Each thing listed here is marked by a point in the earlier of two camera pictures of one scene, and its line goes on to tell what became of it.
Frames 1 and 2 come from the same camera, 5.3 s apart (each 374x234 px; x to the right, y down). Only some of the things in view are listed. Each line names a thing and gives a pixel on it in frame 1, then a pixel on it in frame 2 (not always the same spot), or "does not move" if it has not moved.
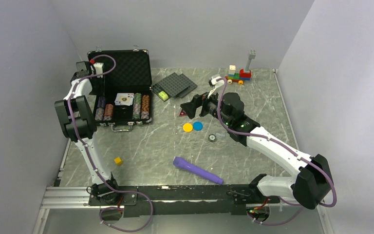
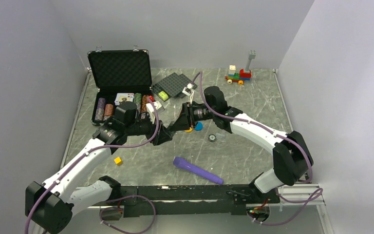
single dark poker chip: (212, 138) does not move
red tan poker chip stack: (108, 112) does not move
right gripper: (198, 100) → (186, 119)
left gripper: (101, 91) → (161, 135)
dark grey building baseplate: (172, 85) does not move
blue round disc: (197, 126) does not move
